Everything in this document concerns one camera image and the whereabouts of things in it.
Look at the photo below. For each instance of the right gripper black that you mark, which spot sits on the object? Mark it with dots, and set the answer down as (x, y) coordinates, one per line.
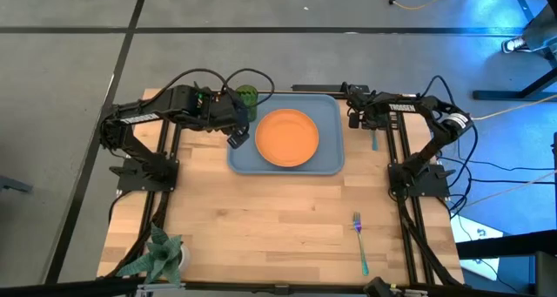
(374, 112)

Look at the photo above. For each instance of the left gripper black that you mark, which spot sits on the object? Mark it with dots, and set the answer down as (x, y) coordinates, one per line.
(222, 114)

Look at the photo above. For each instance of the green ribbed glass cup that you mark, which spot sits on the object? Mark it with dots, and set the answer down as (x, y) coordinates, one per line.
(248, 94)

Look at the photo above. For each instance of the orange round plate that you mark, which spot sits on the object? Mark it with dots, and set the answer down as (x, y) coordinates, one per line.
(287, 138)

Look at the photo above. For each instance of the blue-grey plastic tray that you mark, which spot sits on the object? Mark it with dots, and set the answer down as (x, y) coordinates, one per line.
(330, 157)

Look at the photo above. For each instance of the iridescent metal fork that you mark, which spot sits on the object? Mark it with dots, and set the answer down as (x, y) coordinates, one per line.
(360, 245)

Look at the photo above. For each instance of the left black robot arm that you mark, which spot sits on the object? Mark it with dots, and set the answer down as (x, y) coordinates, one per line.
(139, 117)

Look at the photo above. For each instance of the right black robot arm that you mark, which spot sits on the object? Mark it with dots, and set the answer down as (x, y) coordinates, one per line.
(402, 107)

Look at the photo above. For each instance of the black mounting bar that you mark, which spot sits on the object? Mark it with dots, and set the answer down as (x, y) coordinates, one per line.
(322, 88)

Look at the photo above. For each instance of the white sheet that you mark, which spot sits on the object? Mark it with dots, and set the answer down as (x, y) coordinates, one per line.
(465, 231)

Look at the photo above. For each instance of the white plant pot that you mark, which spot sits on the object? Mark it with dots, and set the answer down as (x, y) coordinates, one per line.
(186, 258)

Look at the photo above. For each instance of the person's shoe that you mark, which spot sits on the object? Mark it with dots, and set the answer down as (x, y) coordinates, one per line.
(513, 44)

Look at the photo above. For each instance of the green succulent plant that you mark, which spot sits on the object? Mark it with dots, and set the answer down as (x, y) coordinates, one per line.
(161, 255)

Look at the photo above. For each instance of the black device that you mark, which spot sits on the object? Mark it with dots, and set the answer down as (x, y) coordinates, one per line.
(376, 288)

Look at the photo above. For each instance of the person's leg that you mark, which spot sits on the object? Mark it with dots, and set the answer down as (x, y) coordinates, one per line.
(541, 31)

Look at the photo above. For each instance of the black beam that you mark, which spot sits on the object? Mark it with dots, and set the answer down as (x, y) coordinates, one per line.
(513, 245)

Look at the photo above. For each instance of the dark grey box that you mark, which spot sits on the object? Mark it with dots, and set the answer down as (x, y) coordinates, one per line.
(546, 275)

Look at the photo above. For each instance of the grey floor object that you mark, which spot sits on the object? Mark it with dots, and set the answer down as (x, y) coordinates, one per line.
(13, 184)

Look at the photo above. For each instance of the long black bar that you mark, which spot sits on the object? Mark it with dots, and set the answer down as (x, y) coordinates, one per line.
(65, 290)

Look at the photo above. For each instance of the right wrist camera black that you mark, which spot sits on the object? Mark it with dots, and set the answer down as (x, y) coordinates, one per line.
(354, 120)

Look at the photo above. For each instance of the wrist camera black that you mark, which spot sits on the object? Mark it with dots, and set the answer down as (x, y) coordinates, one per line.
(238, 140)
(354, 120)

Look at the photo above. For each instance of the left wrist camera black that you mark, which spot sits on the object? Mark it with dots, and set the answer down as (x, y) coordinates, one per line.
(238, 140)

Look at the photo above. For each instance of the black aluminium table frame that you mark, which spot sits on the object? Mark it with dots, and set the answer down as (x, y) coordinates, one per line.
(391, 149)

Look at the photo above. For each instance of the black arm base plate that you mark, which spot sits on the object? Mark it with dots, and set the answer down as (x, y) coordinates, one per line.
(130, 181)
(437, 188)

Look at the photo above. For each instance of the silver bracket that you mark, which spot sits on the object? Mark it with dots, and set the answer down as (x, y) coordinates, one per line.
(411, 292)
(161, 288)

